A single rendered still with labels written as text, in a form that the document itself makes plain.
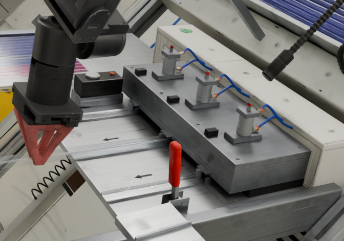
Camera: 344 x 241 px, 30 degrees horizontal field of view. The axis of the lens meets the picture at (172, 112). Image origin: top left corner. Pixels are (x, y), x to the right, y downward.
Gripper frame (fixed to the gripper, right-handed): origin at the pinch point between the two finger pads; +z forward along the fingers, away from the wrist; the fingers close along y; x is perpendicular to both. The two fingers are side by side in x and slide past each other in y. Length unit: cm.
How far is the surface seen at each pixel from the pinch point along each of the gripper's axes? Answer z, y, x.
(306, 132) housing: -10.4, -15.7, -33.2
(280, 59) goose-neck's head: -21.3, -15.3, -24.2
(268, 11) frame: -20.4, 11.1, -44.1
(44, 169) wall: 143, 228, -109
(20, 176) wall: 154, 240, -100
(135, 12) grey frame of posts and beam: -7, 51, -41
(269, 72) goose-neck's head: -19.5, -15.4, -22.9
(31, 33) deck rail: -2.0, 46.7, -15.5
